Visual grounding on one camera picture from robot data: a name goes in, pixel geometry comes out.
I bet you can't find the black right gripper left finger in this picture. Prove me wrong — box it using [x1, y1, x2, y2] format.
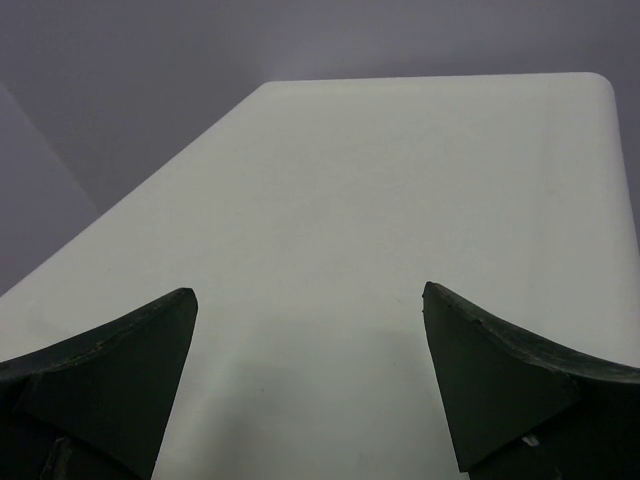
[1, 288, 198, 479]

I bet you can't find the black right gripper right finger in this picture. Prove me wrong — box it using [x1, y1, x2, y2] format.
[423, 282, 639, 479]

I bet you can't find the white shoe cabinet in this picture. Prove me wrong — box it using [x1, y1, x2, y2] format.
[1, 73, 639, 479]

